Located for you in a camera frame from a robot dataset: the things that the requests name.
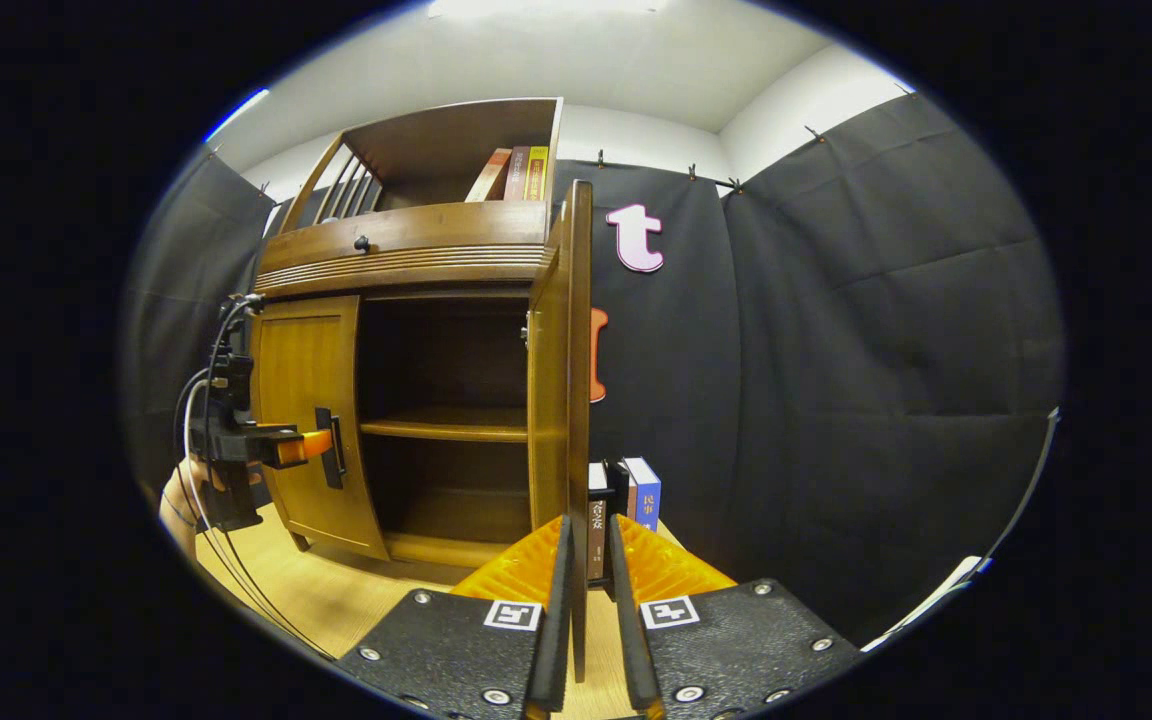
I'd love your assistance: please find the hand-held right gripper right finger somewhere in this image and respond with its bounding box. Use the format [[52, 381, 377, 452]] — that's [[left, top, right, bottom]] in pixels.
[[604, 513, 862, 720]]

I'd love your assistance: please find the black door handle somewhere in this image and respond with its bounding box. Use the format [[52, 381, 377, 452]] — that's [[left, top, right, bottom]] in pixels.
[[314, 406, 347, 491]]

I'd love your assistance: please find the dark brown standing book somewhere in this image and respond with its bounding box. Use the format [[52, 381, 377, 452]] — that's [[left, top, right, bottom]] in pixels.
[[588, 462, 610, 581]]

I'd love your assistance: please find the black cable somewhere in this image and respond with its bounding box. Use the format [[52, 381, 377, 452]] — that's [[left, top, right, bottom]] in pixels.
[[173, 293, 337, 661]]

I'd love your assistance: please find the wooden inner shelf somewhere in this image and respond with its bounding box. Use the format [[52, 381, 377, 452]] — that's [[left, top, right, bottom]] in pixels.
[[359, 405, 530, 443]]

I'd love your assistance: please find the wooden drawer front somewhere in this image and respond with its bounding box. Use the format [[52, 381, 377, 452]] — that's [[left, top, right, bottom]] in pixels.
[[254, 200, 559, 299]]

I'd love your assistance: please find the tan book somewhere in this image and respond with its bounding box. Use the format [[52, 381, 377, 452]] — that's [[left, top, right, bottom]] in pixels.
[[465, 148, 513, 203]]

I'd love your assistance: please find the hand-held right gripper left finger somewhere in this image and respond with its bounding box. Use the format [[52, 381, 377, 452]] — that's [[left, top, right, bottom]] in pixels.
[[334, 515, 575, 720]]

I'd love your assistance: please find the wooden shoe cabinet door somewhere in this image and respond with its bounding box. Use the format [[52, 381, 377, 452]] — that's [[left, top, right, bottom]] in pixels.
[[254, 295, 389, 561], [526, 180, 595, 683]]

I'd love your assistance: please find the large ceiling light panel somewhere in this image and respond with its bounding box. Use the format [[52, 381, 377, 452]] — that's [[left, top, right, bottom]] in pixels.
[[426, 0, 657, 19]]

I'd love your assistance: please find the wooden double-door shoe cabinet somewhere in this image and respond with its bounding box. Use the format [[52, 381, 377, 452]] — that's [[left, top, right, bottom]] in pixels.
[[254, 97, 567, 586]]

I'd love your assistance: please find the blue standing book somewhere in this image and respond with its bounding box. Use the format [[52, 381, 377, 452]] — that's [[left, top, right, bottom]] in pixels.
[[622, 457, 662, 533]]

